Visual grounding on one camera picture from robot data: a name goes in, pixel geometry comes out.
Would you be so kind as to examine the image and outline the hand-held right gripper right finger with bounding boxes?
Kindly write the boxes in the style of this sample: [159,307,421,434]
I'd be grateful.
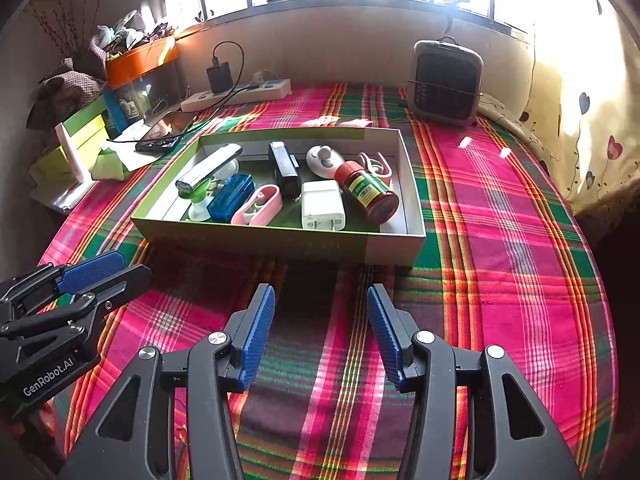
[366,282,583,480]

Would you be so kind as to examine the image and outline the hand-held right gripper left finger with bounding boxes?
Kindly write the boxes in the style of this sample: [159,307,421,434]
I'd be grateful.
[59,282,277,480]

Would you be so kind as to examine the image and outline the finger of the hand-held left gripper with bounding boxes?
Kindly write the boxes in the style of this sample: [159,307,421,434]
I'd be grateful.
[0,262,152,342]
[0,251,127,322]

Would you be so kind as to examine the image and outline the green cardboard box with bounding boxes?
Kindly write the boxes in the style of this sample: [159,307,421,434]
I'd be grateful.
[130,127,427,267]

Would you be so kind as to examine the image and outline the green capped white holder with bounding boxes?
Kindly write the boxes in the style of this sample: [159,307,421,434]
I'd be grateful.
[187,187,217,223]

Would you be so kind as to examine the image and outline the pink earpiece case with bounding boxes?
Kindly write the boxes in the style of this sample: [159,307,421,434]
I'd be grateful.
[231,184,283,227]

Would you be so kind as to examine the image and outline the blue translucent usb device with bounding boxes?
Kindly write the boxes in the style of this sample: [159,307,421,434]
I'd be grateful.
[206,173,254,222]

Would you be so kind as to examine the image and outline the silver bar device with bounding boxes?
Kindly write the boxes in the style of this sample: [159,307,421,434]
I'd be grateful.
[175,143,244,198]

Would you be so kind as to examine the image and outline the red pill bottle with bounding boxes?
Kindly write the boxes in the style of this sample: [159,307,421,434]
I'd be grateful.
[333,160,401,224]

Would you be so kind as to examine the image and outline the white charger adapter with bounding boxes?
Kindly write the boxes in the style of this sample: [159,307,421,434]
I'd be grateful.
[300,180,347,233]

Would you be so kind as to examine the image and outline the pink ear hook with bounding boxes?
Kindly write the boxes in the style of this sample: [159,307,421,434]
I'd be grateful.
[356,151,396,181]

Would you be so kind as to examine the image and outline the black power bank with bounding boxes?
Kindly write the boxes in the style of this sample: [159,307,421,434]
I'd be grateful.
[268,141,302,200]

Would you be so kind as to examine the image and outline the white egg-shaped device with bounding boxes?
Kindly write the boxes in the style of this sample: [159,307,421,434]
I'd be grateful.
[306,144,347,181]

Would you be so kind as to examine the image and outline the white flat board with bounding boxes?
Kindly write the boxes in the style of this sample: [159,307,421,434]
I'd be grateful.
[30,179,99,212]

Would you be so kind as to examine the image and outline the green tissue pack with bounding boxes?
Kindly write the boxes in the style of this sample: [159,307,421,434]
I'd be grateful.
[92,140,133,181]

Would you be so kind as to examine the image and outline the yellow green cardboard carton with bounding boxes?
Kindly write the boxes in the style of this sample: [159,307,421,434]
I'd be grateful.
[34,125,108,182]

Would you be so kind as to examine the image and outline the white tube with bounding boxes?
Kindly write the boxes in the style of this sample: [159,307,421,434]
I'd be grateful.
[55,122,83,183]

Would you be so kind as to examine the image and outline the white paper sheet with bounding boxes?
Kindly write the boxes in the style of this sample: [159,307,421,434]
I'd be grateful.
[107,120,173,171]

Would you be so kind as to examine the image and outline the black smartphone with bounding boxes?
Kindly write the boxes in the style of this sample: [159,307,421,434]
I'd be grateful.
[135,111,198,153]

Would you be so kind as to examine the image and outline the blue carton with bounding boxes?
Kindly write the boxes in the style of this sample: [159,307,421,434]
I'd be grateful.
[102,89,128,128]

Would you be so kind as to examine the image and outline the pink green plaid blanket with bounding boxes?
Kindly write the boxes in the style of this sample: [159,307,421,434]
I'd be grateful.
[37,82,618,480]

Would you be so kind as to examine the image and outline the brown checkered cloth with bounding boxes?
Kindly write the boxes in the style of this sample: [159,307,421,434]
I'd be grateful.
[30,57,108,116]

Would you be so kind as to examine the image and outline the white power strip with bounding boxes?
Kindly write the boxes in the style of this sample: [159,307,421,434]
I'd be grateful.
[180,78,292,112]

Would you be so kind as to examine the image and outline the orange lidded clear container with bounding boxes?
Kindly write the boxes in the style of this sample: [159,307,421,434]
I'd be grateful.
[105,36,181,116]

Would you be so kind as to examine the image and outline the black charger block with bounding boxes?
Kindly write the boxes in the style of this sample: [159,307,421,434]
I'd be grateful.
[206,62,235,94]

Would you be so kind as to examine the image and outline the orange plastic bin with clutter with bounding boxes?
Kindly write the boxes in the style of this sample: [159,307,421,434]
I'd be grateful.
[90,7,176,58]

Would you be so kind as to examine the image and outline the dried branches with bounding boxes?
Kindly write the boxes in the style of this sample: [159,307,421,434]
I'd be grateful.
[27,0,108,56]

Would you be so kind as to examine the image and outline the grey desktop fan heater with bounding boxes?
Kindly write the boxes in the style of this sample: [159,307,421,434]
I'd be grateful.
[406,39,485,126]

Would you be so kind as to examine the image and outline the cream heart print curtain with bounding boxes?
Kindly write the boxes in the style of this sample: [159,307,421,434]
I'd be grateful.
[520,0,640,211]

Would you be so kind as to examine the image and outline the black charging cable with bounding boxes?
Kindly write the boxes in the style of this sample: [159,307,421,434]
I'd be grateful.
[106,41,261,153]

